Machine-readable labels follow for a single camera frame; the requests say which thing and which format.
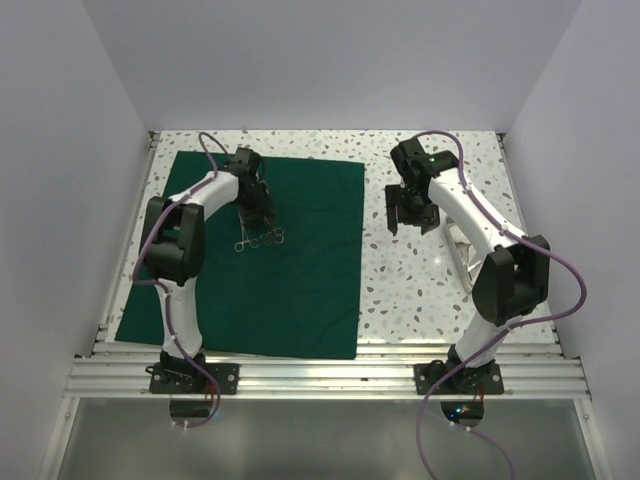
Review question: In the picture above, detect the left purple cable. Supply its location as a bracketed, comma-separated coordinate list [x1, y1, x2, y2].
[130, 132, 236, 429]

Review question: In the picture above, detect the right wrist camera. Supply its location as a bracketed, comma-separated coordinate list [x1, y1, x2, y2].
[390, 138, 425, 172]

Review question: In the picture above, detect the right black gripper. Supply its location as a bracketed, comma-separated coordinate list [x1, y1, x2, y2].
[387, 182, 441, 234]

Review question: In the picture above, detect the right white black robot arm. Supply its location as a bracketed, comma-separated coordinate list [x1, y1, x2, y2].
[385, 138, 550, 394]

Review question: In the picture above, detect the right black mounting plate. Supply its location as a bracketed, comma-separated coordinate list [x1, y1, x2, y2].
[413, 360, 505, 396]

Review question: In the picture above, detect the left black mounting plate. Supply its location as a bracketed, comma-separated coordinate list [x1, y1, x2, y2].
[145, 363, 240, 395]

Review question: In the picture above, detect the black mounting plate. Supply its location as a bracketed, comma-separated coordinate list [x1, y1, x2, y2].
[145, 363, 240, 395]
[413, 360, 505, 396]

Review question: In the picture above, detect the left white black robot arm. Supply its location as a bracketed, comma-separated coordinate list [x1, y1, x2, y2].
[133, 148, 274, 393]

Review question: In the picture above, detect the green surgical cloth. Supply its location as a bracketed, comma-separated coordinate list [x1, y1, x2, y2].
[116, 151, 364, 359]

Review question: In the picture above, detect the aluminium rail frame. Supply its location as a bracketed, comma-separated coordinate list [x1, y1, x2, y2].
[62, 130, 596, 480]

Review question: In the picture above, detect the steel instrument tray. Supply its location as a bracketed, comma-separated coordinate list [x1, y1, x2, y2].
[444, 216, 482, 293]

